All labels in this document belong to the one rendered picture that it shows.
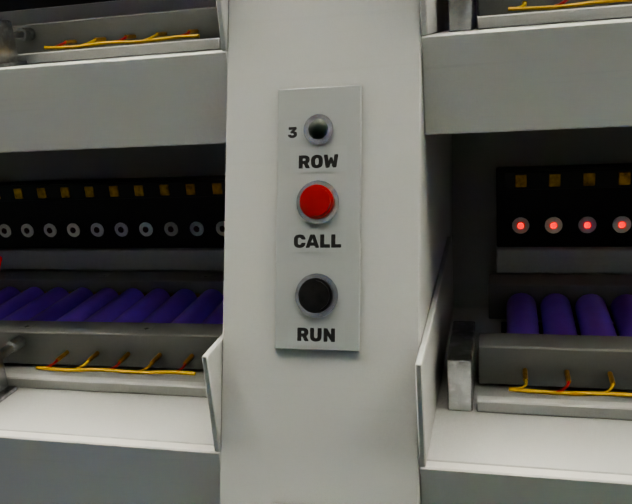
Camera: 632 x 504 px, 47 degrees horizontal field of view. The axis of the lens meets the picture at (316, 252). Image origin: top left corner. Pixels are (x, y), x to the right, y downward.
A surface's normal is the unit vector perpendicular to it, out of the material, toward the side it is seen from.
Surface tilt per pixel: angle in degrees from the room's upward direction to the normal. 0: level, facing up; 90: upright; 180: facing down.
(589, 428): 20
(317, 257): 90
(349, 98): 90
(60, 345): 110
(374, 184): 90
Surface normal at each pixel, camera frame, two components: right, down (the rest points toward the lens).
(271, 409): -0.25, -0.05
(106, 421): -0.07, -0.95
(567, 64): -0.24, 0.30
